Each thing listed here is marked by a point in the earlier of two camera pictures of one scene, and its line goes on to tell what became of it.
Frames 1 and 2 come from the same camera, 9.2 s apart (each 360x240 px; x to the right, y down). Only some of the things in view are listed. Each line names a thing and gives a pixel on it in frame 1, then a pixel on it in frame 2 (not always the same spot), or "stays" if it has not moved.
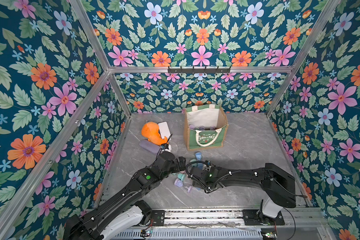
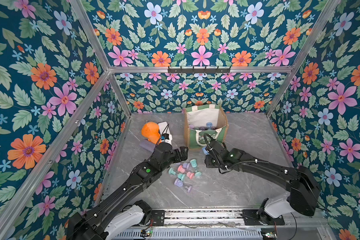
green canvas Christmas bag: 205,127 stays
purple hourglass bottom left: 178,182 stays
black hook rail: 199,70 stays
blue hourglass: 198,155 to 205,151
